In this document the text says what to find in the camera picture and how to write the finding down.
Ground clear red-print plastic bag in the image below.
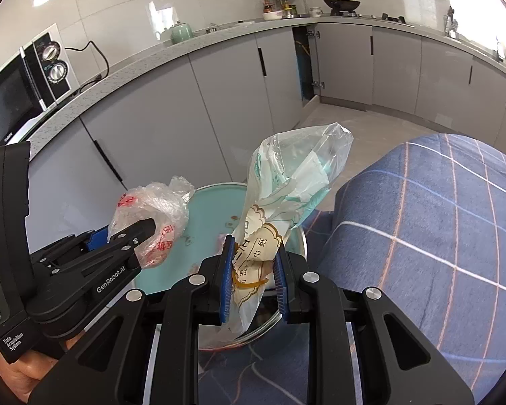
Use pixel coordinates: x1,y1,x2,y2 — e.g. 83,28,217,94
108,176,196,268

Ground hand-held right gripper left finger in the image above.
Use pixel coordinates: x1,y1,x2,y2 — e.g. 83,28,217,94
29,235,237,405

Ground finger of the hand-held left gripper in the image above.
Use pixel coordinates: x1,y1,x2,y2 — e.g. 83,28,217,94
46,228,111,269
62,218,158,305

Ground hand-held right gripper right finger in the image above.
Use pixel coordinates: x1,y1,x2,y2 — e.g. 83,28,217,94
272,245,475,405

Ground grey kitchen cabinets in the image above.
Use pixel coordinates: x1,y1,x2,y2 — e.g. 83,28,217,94
25,23,506,237

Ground person's left hand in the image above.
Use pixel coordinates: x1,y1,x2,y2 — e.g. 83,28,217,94
0,336,75,403

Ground green ceramic teapot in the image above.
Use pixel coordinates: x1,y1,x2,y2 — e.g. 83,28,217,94
169,21,195,45

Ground blue plaid blanket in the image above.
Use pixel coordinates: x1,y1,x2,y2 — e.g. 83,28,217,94
196,133,506,405

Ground gas stove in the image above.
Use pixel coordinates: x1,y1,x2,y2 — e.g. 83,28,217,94
329,10,406,24

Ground grey speckled kitchen counter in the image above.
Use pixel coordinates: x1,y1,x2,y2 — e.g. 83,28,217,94
25,16,506,161

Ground metal faucet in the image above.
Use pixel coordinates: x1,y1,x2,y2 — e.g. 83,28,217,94
444,6,458,36

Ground black power cable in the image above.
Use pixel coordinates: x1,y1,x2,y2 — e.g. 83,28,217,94
63,41,110,93

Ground yellow rubber band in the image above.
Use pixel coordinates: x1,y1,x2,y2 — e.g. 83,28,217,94
232,272,271,291

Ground white black microwave oven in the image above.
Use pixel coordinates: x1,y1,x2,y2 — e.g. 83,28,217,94
0,23,82,148

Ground black wok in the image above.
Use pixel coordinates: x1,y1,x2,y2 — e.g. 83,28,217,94
316,0,361,13

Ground teal enamel basin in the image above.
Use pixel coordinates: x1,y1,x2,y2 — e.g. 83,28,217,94
134,182,308,349

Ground clear green-print tissue bag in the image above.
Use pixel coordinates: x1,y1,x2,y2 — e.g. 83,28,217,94
225,122,354,336

